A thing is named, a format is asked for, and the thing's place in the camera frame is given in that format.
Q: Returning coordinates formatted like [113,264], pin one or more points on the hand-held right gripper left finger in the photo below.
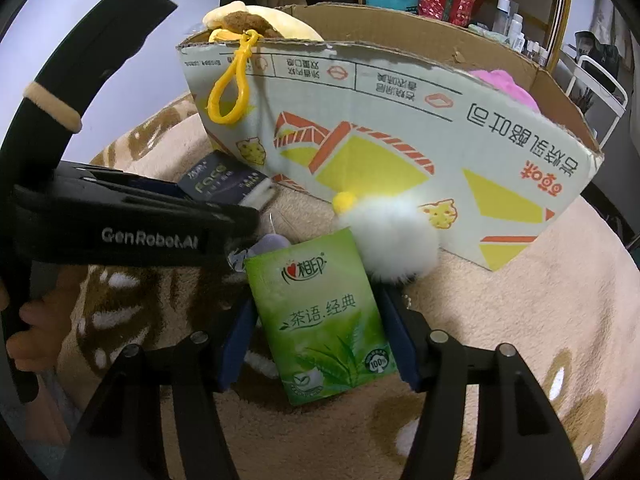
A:
[235,350]

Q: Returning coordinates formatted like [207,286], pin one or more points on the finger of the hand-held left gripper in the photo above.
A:
[160,191]

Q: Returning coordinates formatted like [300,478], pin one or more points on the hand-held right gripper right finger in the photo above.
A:
[402,345]

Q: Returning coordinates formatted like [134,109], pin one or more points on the dark tissue packet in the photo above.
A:
[215,180]

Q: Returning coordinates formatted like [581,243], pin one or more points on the green tissue pack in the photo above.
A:
[320,320]

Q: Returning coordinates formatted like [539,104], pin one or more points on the white fluffy plush toy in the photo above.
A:
[390,240]

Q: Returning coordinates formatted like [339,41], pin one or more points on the printed cardboard box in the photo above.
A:
[400,125]

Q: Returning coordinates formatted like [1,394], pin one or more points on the pink bear plush toy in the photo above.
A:
[500,85]

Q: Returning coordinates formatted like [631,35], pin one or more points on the person's left hand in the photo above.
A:
[35,350]

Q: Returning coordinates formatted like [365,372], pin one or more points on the mint green pouch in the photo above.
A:
[490,35]

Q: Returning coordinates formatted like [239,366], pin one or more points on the group of cosmetic bottles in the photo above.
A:
[517,30]

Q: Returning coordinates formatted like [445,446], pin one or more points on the white trolley cart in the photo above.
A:
[595,67]

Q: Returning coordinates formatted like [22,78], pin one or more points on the black bag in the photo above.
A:
[600,45]

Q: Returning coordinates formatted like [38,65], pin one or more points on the wooden shelf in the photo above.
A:
[564,20]

